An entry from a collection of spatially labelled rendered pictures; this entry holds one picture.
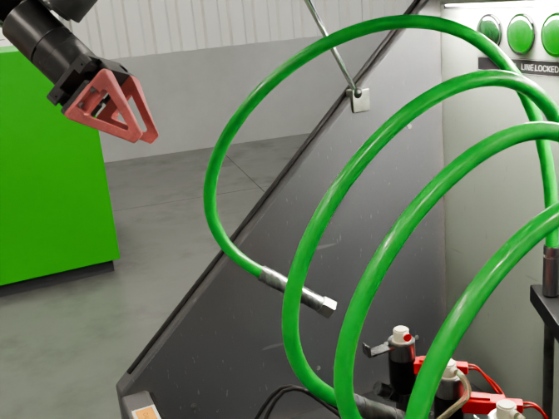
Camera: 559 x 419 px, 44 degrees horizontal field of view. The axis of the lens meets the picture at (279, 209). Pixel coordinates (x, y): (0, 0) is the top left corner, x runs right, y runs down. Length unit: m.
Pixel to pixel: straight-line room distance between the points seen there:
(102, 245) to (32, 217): 0.41
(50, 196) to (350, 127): 3.08
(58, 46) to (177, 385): 0.49
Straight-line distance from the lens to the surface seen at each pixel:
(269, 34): 7.34
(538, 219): 0.46
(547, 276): 0.84
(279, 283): 0.78
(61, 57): 0.82
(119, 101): 0.77
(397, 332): 0.74
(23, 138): 3.90
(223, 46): 7.25
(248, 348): 1.04
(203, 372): 1.03
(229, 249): 0.77
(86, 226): 4.04
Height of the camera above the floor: 1.45
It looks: 17 degrees down
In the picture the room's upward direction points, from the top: 5 degrees counter-clockwise
